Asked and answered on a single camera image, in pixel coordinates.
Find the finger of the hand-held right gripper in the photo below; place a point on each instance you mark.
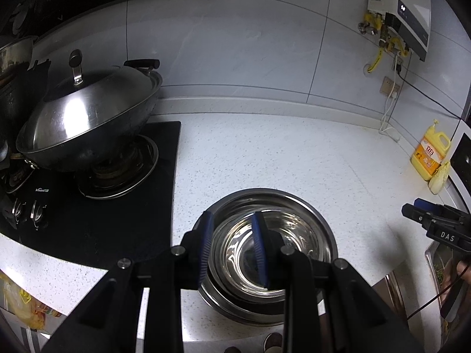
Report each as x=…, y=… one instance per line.
x=414, y=213
x=427, y=204

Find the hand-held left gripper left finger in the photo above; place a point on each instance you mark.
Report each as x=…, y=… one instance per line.
x=206, y=242

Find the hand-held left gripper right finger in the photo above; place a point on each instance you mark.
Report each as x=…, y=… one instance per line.
x=259, y=250

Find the small steel bowl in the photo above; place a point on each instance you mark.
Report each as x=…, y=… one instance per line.
x=235, y=257

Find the large steel bowl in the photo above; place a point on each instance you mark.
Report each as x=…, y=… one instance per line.
x=235, y=298

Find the stainless steel bowls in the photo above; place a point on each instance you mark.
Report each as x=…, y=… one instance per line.
x=276, y=195

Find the person's right hand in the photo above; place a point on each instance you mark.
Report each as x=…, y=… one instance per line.
x=450, y=274

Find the yellow sponge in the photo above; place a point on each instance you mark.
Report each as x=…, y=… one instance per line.
x=439, y=182

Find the steel sink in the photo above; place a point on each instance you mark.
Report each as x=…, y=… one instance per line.
x=434, y=268

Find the yellow detergent bottle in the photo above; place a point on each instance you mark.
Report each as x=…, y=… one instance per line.
x=428, y=154

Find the black and white appliance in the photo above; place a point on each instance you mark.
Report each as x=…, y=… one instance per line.
x=461, y=158

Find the person's brown shoe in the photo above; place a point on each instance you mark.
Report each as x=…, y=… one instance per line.
x=231, y=350
x=274, y=341

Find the black glass gas stove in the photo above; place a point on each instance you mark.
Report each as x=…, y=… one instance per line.
x=110, y=220

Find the steel wok with lid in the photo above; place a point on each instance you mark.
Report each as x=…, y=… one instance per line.
x=128, y=125

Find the brass pipe fittings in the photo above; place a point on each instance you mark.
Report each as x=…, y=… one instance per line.
x=390, y=38

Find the stove knob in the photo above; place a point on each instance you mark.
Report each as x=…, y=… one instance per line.
x=38, y=214
x=18, y=210

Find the steel wok lid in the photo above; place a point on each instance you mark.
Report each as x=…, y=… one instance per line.
x=84, y=106

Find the yellow plastic bag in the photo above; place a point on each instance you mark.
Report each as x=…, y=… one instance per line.
x=25, y=309

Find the steel pot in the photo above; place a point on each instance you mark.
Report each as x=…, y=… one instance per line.
x=14, y=55

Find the wall socket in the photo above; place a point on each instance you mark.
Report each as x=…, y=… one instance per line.
x=388, y=86

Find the white wall water heater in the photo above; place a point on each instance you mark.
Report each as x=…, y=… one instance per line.
x=408, y=14

